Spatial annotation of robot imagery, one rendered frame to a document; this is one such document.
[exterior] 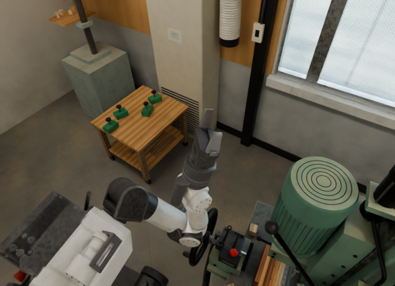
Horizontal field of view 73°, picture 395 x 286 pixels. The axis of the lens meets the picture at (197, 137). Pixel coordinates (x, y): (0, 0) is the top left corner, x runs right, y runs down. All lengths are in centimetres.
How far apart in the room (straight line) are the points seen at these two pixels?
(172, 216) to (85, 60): 217
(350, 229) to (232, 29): 160
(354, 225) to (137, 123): 186
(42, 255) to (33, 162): 234
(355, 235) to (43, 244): 81
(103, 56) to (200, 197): 235
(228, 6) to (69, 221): 165
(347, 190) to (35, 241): 81
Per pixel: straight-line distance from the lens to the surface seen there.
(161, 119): 232
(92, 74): 276
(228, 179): 254
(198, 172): 72
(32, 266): 85
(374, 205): 76
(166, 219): 97
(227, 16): 204
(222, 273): 127
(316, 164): 79
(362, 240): 82
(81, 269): 73
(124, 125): 234
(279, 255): 113
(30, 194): 290
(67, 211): 87
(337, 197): 75
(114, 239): 74
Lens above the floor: 209
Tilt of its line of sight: 47 degrees down
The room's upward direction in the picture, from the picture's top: 1 degrees counter-clockwise
